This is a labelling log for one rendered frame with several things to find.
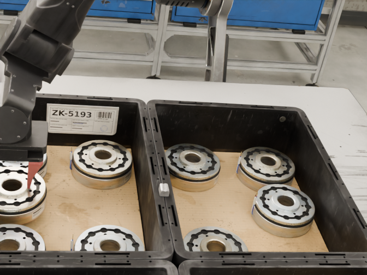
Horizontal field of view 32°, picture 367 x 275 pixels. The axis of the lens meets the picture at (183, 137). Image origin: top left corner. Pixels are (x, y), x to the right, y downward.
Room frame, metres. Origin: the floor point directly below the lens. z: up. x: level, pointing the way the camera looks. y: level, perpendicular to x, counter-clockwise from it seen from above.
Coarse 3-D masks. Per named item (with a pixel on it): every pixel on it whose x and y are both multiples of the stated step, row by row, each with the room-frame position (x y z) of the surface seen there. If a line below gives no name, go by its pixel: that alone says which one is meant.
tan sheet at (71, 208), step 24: (48, 168) 0.88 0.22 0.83; (48, 192) 0.81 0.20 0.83; (72, 192) 0.82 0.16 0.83; (96, 192) 0.84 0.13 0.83; (120, 192) 0.85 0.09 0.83; (48, 216) 0.76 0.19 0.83; (72, 216) 0.77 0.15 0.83; (96, 216) 0.78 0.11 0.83; (120, 216) 0.79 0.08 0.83; (48, 240) 0.70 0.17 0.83
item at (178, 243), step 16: (288, 112) 1.05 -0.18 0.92; (304, 112) 1.05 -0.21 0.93; (304, 128) 1.01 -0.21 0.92; (160, 144) 0.86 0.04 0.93; (320, 144) 0.95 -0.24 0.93; (160, 160) 0.82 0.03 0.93; (160, 176) 0.78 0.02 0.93; (336, 176) 0.86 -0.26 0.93; (352, 208) 0.79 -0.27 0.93; (176, 224) 0.68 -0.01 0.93; (176, 240) 0.65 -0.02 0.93; (176, 256) 0.62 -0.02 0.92; (192, 256) 0.62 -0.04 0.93; (208, 256) 0.63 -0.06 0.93; (224, 256) 0.63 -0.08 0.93; (240, 256) 0.64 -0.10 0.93; (256, 256) 0.64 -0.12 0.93; (272, 256) 0.65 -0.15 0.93; (288, 256) 0.65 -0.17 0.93; (304, 256) 0.66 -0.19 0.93; (320, 256) 0.67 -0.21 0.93; (336, 256) 0.67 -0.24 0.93; (352, 256) 0.68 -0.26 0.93
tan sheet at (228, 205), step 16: (224, 160) 0.99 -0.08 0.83; (224, 176) 0.94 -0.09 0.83; (176, 192) 0.87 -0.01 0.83; (192, 192) 0.88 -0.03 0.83; (208, 192) 0.89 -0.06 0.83; (224, 192) 0.90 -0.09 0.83; (240, 192) 0.91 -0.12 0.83; (256, 192) 0.92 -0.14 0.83; (176, 208) 0.83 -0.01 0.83; (192, 208) 0.84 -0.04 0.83; (208, 208) 0.85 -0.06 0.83; (224, 208) 0.85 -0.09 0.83; (240, 208) 0.86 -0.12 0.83; (192, 224) 0.80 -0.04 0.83; (208, 224) 0.81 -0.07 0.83; (224, 224) 0.81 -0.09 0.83; (240, 224) 0.82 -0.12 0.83; (256, 224) 0.83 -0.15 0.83; (256, 240) 0.79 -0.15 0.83; (272, 240) 0.80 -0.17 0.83; (288, 240) 0.80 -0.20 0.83; (304, 240) 0.81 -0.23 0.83; (320, 240) 0.82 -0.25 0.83
